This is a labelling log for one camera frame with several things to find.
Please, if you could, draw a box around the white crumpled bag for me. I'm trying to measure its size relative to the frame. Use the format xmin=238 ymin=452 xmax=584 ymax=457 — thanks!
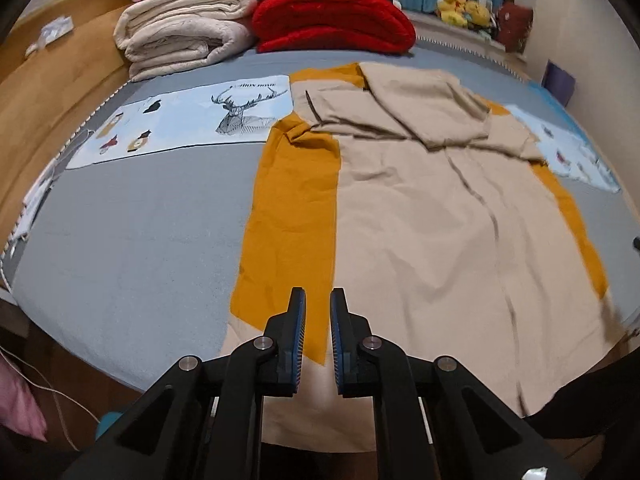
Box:
xmin=25 ymin=17 xmax=74 ymax=56

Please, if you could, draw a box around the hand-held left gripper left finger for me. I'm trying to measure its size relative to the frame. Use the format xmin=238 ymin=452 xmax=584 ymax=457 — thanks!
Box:
xmin=60 ymin=287 xmax=307 ymax=480

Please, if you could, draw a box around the yellow plush toy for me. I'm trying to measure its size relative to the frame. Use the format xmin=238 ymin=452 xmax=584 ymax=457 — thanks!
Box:
xmin=463 ymin=0 xmax=494 ymax=29
xmin=434 ymin=0 xmax=469 ymax=26

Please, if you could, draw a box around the folded cream fleece blanket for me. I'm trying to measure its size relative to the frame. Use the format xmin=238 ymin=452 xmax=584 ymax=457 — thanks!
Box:
xmin=114 ymin=0 xmax=259 ymax=82

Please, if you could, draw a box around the folded red blanket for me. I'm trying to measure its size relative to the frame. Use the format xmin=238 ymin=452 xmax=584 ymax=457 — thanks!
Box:
xmin=251 ymin=0 xmax=418 ymax=56

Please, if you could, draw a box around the purple folded mat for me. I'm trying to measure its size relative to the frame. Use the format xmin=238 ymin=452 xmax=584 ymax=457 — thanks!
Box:
xmin=542 ymin=59 xmax=577 ymax=107

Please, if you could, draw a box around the grey window ledge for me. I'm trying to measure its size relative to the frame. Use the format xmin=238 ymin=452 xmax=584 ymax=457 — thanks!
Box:
xmin=407 ymin=7 xmax=531 ymax=69

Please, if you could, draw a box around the light blue printed cloth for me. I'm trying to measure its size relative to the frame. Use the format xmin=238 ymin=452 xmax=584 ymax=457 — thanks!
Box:
xmin=505 ymin=102 xmax=621 ymax=194

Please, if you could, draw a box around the beige and mustard hooded jacket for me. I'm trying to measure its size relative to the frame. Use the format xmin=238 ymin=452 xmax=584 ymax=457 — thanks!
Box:
xmin=220 ymin=61 xmax=626 ymax=453

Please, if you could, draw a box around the white cable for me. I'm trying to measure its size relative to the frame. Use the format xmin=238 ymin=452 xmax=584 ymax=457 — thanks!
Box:
xmin=0 ymin=347 xmax=102 ymax=454

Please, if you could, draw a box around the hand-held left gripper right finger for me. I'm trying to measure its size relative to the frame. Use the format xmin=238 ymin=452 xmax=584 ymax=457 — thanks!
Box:
xmin=330 ymin=287 xmax=586 ymax=480

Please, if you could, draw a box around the bed with grey sheet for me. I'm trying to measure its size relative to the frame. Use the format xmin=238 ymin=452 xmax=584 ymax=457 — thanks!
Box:
xmin=0 ymin=35 xmax=640 ymax=411

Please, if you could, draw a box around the wooden headboard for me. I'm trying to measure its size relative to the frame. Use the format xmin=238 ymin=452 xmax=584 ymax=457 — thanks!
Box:
xmin=0 ymin=0 xmax=152 ymax=257

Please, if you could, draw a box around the light blue deer-print cloth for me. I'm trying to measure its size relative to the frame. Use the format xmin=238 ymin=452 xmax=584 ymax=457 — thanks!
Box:
xmin=65 ymin=75 xmax=295 ymax=170

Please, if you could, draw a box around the dark red bag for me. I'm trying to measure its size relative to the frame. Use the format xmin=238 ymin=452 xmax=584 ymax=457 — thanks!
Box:
xmin=495 ymin=2 xmax=532 ymax=55

